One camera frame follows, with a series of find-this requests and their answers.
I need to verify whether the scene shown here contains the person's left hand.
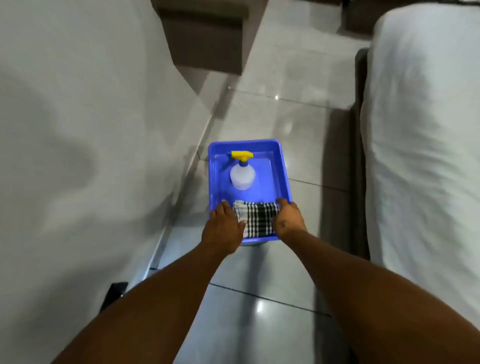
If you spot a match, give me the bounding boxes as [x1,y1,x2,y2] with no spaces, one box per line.
[201,200,248,258]

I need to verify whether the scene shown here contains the person's right hand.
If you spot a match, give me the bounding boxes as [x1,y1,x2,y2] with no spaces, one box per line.
[272,198,308,243]

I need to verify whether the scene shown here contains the blue plastic tray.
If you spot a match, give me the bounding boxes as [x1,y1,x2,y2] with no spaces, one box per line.
[207,139,293,247]

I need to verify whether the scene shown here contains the person's right forearm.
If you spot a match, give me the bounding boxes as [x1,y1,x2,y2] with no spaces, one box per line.
[280,228,480,364]

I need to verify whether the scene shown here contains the person's left forearm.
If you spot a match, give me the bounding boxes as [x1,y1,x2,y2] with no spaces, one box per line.
[50,240,241,364]

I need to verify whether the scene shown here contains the black white checkered cloth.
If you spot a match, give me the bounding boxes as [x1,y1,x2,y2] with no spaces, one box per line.
[232,200,280,239]

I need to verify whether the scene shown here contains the clear spray bottle yellow trigger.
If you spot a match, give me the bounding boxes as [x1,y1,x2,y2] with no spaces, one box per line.
[226,150,257,191]

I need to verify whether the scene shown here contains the white bed mattress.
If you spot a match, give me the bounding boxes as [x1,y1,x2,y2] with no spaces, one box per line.
[359,3,480,331]

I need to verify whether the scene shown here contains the brown wooden furniture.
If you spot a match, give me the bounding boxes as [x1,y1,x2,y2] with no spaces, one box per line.
[151,0,269,76]

